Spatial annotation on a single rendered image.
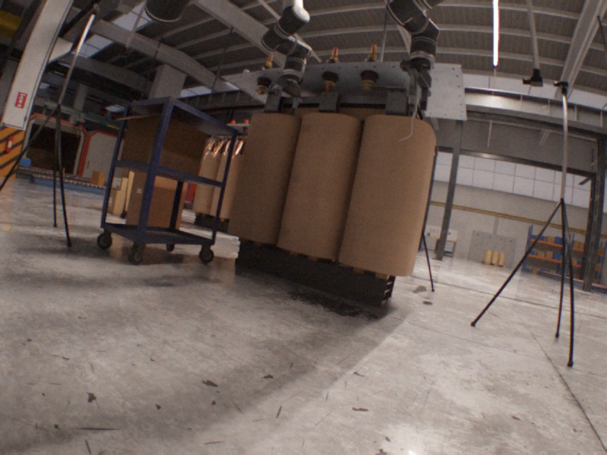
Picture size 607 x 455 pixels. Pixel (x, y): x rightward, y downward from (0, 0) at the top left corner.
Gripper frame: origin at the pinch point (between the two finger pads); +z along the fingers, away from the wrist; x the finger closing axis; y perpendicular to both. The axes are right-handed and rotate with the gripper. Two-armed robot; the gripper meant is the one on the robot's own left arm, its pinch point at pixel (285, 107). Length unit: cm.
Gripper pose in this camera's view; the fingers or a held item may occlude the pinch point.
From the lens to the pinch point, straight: 167.8
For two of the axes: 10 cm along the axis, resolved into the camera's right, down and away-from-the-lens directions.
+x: 6.1, 1.0, 7.8
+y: 7.7, 1.7, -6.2
